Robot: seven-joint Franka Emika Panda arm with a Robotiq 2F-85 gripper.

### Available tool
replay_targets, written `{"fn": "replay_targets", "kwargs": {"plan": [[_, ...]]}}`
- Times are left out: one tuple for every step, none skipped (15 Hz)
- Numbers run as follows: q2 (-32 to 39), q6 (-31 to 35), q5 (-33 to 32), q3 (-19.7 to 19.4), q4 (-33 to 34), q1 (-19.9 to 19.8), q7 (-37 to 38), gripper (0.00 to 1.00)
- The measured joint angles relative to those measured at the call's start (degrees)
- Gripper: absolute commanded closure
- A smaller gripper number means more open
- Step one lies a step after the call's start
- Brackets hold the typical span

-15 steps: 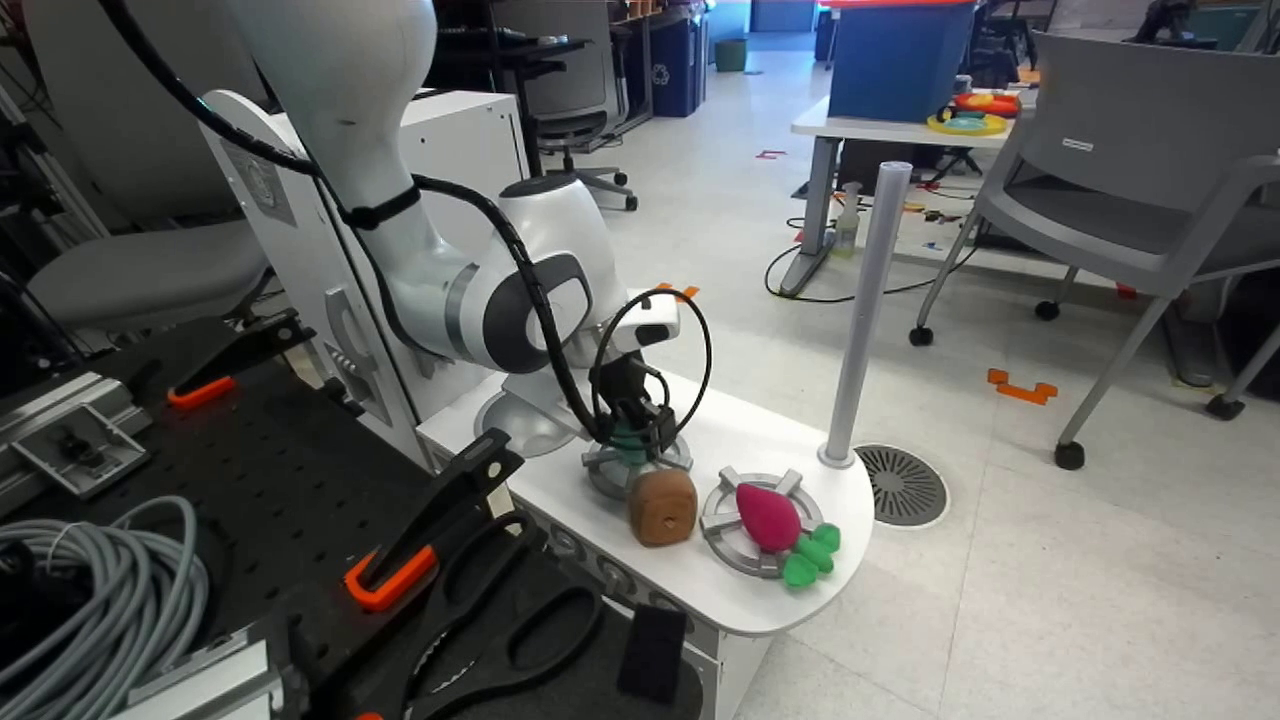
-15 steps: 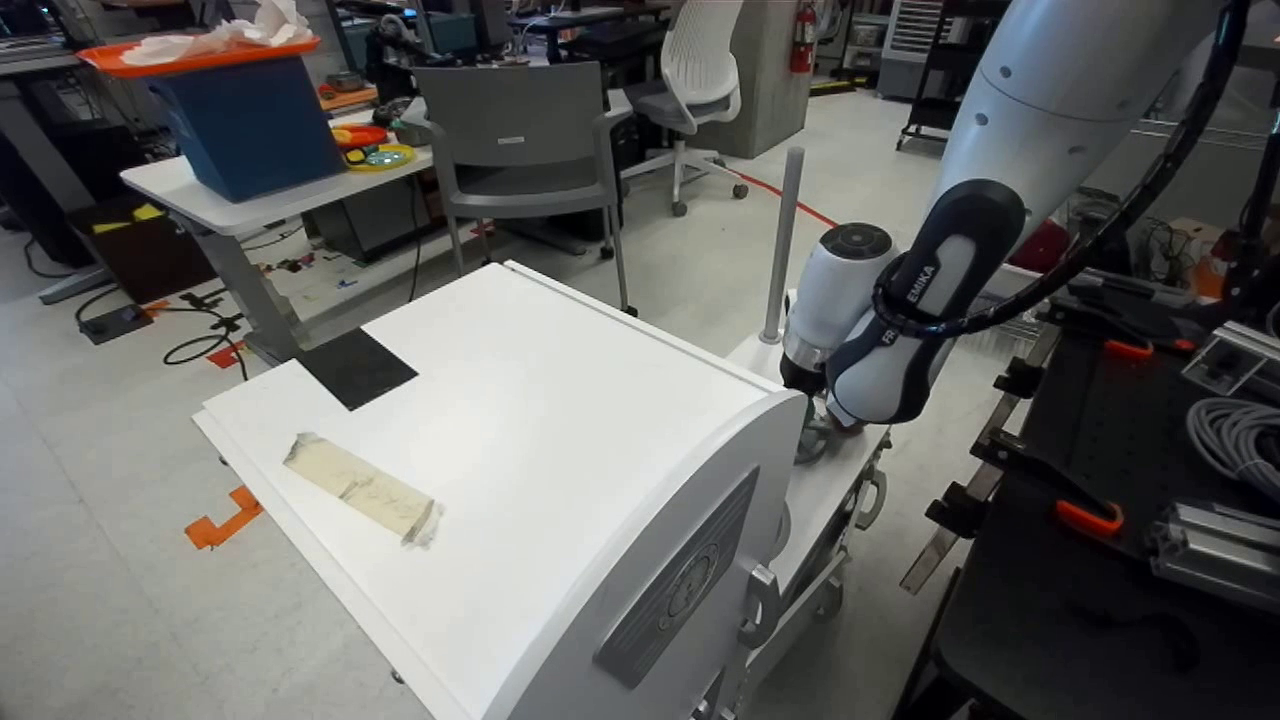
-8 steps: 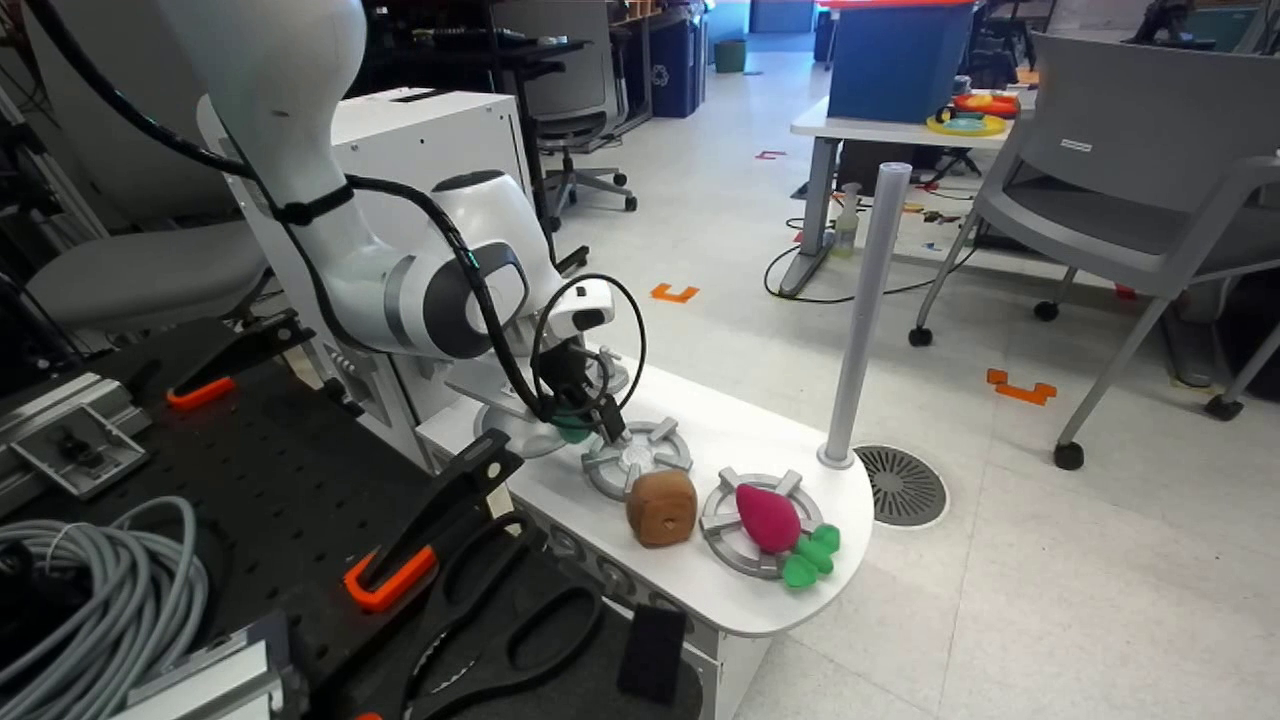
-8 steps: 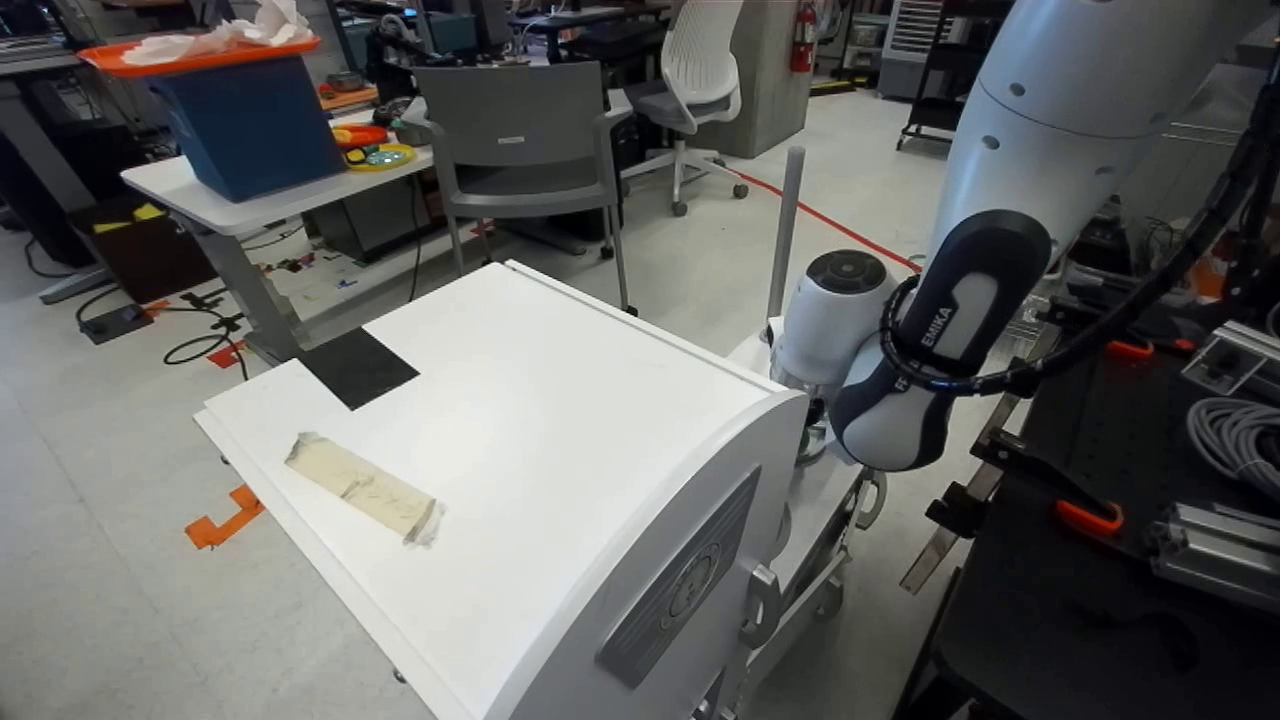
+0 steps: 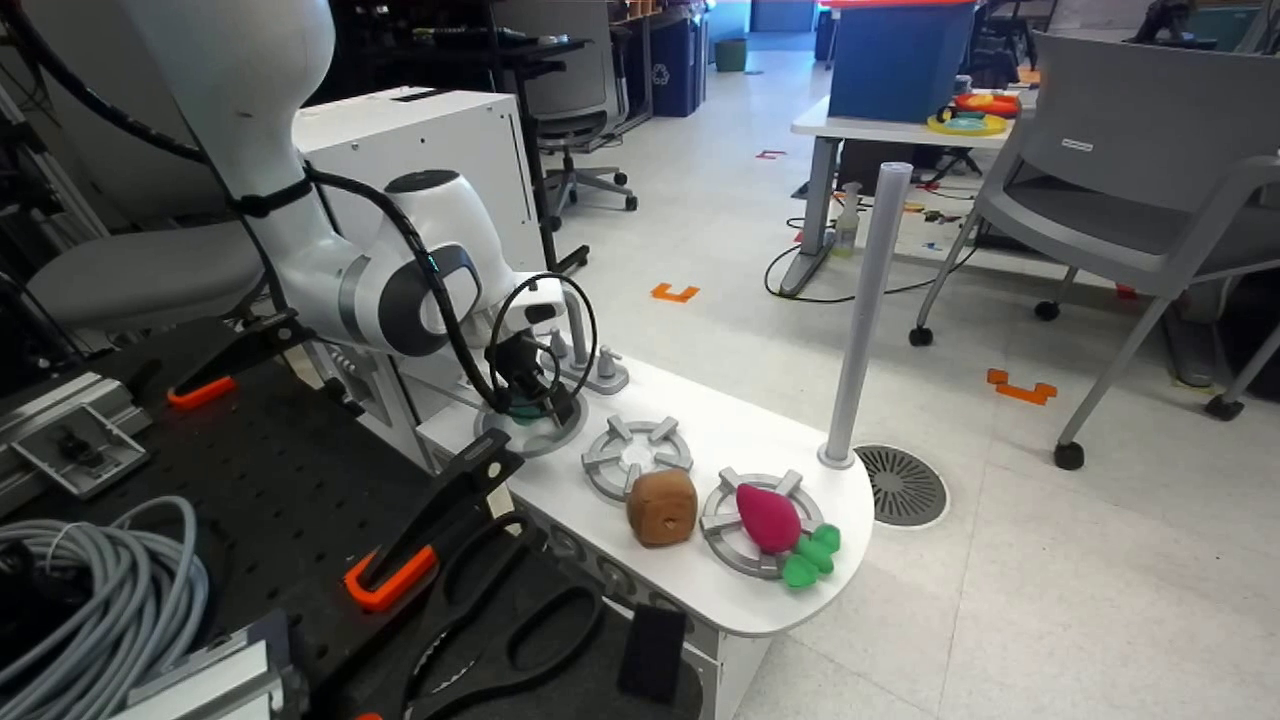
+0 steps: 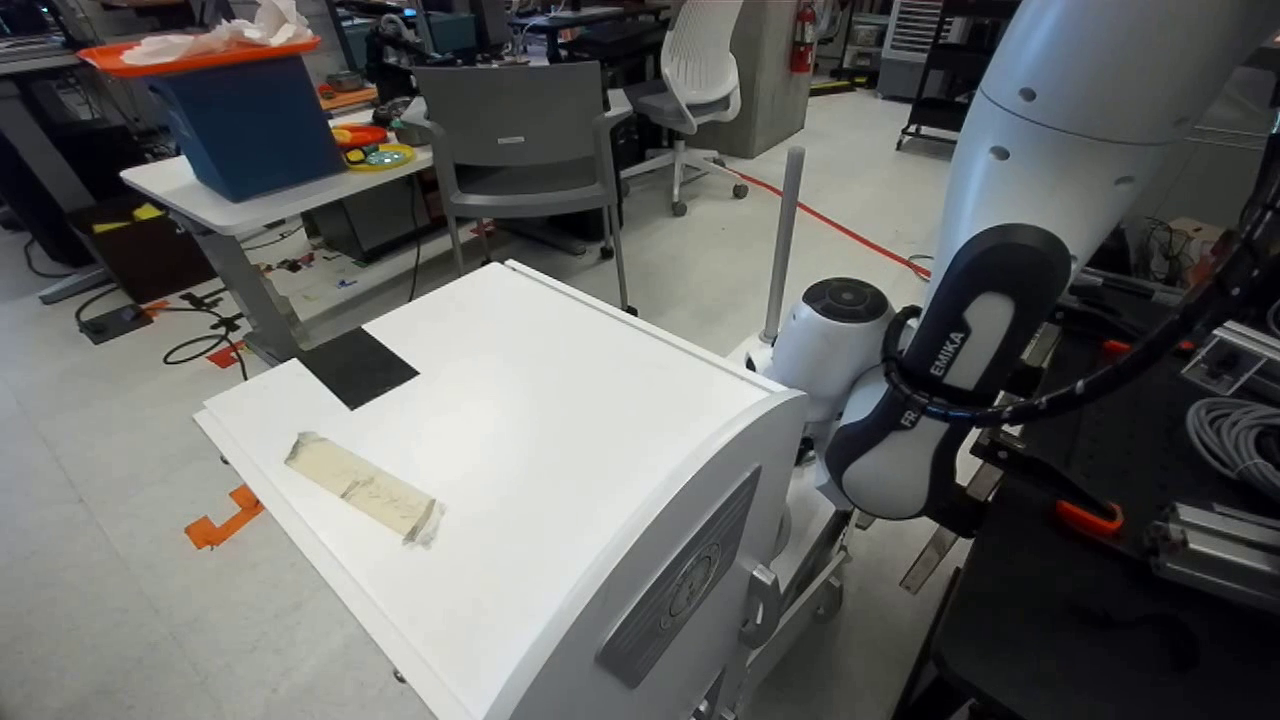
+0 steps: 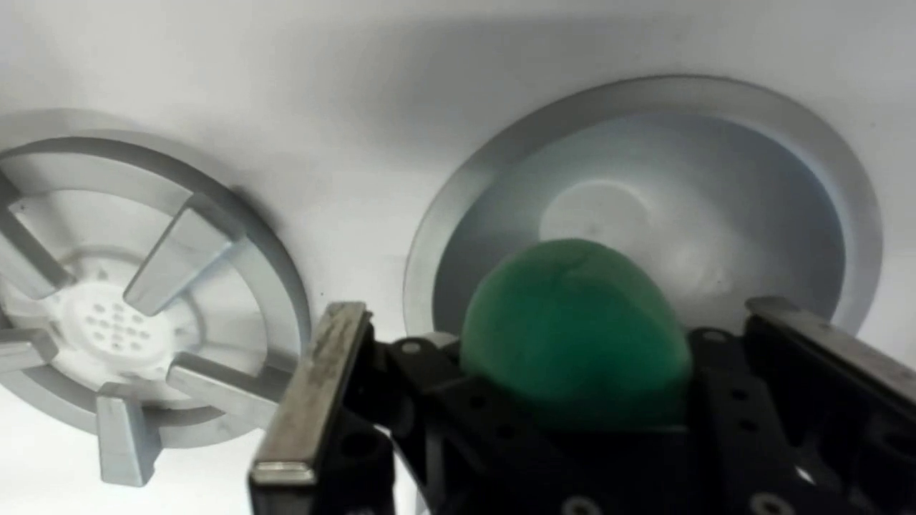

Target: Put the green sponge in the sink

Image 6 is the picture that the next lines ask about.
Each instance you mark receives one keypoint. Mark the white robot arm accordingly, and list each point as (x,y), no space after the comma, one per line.
(1065,121)

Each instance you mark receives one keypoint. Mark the grey metal pole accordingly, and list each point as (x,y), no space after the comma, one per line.
(785,243)

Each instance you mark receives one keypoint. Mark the red floor line tape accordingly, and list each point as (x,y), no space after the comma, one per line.
(826,220)

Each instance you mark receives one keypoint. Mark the grey chair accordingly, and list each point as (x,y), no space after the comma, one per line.
(522,126)

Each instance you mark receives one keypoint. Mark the black square patch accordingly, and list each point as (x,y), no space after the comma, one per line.
(359,370)

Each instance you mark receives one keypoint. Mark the white office chair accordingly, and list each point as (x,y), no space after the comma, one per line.
(701,64)

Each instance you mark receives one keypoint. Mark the beige tape strip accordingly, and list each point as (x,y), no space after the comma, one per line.
(363,485)

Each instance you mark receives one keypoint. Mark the colourful toys pile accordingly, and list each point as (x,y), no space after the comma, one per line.
(375,146)

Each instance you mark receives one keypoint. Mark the red fire extinguisher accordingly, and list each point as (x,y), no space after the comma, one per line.
(801,38)

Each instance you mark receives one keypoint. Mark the white side table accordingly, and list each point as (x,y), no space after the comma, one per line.
(253,220)

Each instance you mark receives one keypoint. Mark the black shelf cart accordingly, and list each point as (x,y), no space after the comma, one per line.
(955,64)

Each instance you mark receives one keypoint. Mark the orange floor tape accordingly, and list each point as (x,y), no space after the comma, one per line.
(220,520)

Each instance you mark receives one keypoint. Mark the blue bin with orange lid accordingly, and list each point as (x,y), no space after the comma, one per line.
(244,126)

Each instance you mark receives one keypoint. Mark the orange black bar clamp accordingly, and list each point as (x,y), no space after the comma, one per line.
(1115,348)
(1086,518)

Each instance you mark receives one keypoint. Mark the black pegboard table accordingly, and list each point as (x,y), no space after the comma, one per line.
(1065,624)

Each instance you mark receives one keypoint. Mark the white crumpled cloth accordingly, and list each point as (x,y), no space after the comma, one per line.
(243,32)

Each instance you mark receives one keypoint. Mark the long aluminium extrusion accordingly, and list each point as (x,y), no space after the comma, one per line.
(1221,545)

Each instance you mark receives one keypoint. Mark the dark desk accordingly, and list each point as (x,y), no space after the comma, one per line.
(43,146)

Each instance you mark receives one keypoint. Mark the short aluminium extrusion with bracket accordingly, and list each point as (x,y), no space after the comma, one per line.
(1235,356)

